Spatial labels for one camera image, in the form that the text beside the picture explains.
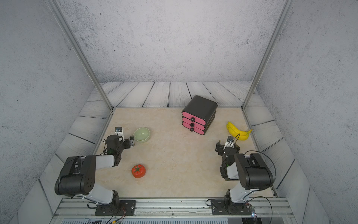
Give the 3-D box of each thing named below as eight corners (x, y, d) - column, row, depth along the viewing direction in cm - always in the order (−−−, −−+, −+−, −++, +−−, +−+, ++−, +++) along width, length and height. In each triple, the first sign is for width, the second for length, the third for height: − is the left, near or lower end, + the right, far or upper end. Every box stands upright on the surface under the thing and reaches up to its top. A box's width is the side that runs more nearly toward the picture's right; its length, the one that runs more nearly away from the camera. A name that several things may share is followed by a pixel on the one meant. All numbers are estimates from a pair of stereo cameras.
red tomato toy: (133, 178, 85) (130, 174, 81) (135, 168, 89) (132, 164, 85) (144, 178, 85) (142, 174, 81) (146, 168, 89) (144, 164, 85)
